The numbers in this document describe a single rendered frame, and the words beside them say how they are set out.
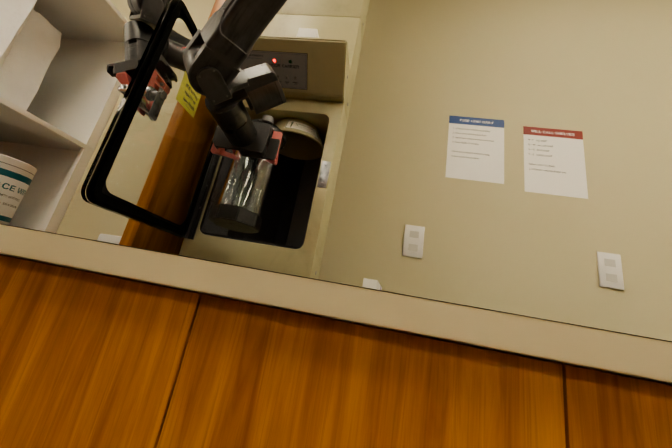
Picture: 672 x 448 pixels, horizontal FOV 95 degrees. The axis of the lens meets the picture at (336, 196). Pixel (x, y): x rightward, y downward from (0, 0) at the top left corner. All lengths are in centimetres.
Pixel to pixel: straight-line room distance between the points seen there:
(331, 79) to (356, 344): 63
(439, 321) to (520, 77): 130
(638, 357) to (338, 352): 32
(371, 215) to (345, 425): 83
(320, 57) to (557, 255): 99
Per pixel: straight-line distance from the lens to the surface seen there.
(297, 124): 87
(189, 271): 45
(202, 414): 48
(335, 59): 83
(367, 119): 133
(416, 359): 42
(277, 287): 40
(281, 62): 87
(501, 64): 159
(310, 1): 113
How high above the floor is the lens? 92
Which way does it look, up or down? 18 degrees up
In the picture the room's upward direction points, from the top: 10 degrees clockwise
